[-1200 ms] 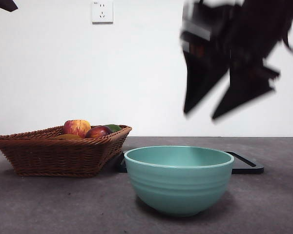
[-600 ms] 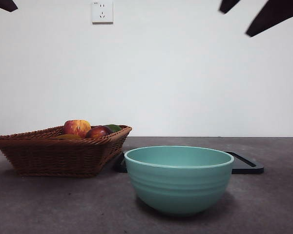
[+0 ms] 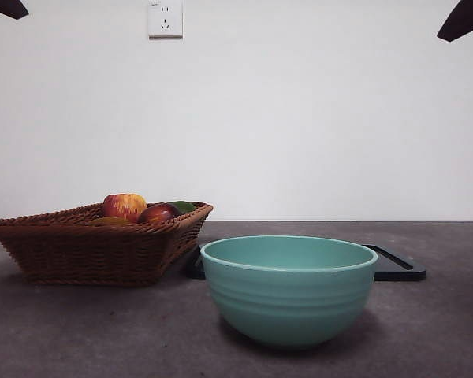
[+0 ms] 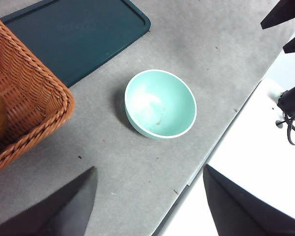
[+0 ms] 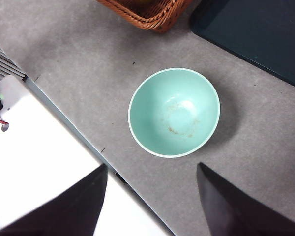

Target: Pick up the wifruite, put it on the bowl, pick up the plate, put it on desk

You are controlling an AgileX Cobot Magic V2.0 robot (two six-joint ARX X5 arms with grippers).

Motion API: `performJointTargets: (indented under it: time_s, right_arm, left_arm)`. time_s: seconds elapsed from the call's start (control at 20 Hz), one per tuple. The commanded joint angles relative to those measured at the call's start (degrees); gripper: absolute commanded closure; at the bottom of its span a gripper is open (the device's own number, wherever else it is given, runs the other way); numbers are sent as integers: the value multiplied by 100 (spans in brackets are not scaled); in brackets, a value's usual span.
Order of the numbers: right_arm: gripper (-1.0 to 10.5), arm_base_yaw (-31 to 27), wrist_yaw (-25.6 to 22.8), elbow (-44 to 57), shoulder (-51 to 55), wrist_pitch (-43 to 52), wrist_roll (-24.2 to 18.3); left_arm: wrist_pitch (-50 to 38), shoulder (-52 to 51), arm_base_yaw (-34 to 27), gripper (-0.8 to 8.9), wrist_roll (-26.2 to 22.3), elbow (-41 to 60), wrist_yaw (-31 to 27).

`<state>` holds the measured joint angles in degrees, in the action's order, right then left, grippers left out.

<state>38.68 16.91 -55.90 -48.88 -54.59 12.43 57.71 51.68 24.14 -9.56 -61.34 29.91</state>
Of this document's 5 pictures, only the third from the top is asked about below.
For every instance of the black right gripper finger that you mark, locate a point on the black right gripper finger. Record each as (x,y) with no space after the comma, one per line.
(467,21)

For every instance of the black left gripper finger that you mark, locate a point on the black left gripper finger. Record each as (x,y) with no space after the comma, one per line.
(4,7)

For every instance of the brown kiwi fruit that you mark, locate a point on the brown kiwi fruit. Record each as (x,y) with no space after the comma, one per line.
(110,221)

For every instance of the teal ribbed bowl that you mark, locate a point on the teal ribbed bowl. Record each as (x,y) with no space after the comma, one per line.
(287,303)

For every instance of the red yellow apple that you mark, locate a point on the red yellow apple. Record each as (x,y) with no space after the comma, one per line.
(122,206)

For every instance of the brown wicker basket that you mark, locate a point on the brown wicker basket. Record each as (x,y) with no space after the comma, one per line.
(83,252)

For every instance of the dark green rectangular tray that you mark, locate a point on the dark green rectangular tray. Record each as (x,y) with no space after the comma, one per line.
(402,271)

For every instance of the dark red round fruit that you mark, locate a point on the dark red round fruit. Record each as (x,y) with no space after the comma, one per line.
(159,214)

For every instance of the green fruit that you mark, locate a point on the green fruit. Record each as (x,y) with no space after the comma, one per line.
(185,206)

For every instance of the white wall socket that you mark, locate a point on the white wall socket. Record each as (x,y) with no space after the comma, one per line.
(165,19)

